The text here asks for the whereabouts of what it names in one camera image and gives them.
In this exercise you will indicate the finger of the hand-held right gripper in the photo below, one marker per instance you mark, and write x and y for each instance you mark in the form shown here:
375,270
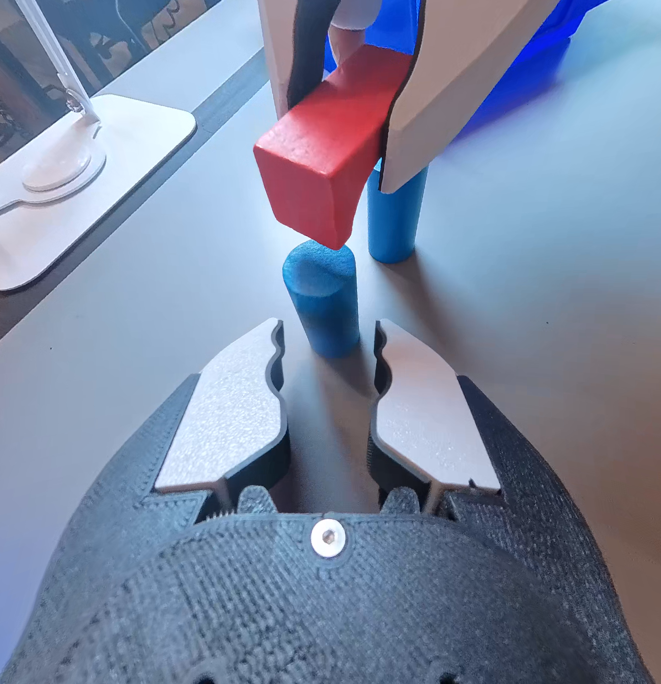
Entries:
458,80
277,53

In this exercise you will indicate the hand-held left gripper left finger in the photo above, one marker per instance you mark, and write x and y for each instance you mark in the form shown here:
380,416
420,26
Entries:
223,427

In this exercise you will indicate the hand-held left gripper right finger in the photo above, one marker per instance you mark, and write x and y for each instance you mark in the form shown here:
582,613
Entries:
432,427

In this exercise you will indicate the blue plastic bin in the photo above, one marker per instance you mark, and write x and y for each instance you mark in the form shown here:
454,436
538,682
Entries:
533,64

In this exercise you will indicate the red wooden arch block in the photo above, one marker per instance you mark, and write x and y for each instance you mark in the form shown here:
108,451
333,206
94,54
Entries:
319,160

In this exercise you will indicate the blue wooden cylinder block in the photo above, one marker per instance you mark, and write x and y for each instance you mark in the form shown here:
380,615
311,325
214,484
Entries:
322,304
392,224

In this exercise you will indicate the white document stand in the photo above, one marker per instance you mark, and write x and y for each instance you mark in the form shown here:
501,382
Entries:
95,176

